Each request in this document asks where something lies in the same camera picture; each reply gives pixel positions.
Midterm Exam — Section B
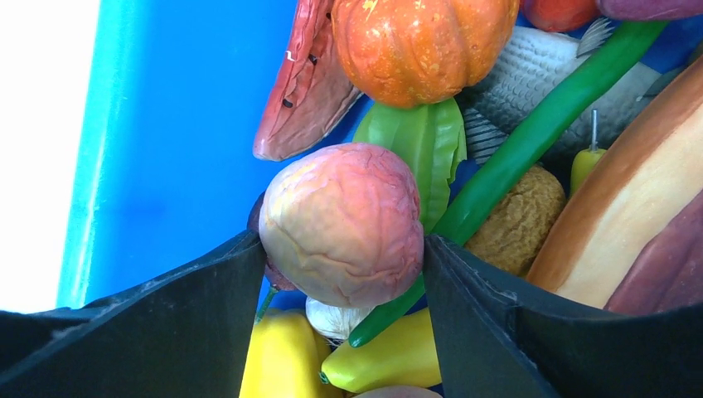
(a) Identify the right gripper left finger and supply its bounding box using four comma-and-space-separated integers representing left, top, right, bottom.
1, 231, 265, 397

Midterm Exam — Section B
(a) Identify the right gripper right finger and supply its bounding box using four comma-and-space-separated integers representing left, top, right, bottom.
424, 235, 702, 397

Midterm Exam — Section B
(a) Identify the pink peach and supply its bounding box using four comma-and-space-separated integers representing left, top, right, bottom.
259, 143, 424, 308

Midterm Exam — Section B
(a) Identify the yellow bell pepper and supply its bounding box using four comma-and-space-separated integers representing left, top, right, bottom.
239, 307, 444, 398

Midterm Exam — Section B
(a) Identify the brown walnut cookie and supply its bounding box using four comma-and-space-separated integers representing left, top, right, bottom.
464, 165, 566, 277

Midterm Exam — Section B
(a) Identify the white garlic bulb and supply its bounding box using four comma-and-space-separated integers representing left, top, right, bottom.
305, 298, 374, 342

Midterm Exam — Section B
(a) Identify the blue plastic bin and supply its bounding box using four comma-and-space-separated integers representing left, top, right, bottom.
56, 1, 296, 307

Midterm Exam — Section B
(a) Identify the green long bean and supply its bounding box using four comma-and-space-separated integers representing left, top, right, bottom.
349, 22, 669, 347

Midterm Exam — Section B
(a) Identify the green star fruit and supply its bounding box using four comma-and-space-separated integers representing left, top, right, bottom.
352, 98, 468, 233

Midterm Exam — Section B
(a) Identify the red watermelon slice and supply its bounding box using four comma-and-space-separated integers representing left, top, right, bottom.
252, 0, 362, 162

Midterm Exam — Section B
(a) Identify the grey fish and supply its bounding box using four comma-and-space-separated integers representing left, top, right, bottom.
455, 17, 663, 165

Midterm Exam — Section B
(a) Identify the orange mini pumpkin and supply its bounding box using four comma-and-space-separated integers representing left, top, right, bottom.
331, 0, 520, 109

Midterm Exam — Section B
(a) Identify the purple sweet potato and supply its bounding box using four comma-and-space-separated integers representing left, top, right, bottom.
595, 0, 702, 22

